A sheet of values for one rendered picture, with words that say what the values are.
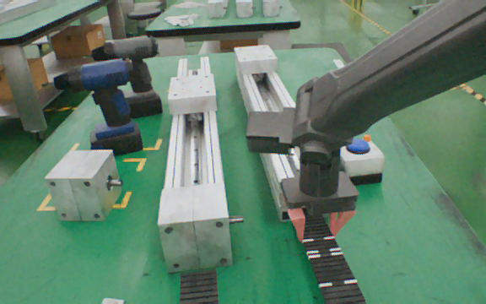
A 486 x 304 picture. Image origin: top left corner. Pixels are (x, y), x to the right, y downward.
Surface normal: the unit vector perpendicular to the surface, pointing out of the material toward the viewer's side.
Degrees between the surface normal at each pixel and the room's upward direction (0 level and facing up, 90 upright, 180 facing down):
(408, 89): 133
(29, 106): 90
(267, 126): 45
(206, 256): 90
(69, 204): 90
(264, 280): 0
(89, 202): 90
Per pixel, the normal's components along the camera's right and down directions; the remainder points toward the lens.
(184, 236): 0.11, 0.47
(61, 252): -0.06, -0.88
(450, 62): -0.19, 0.94
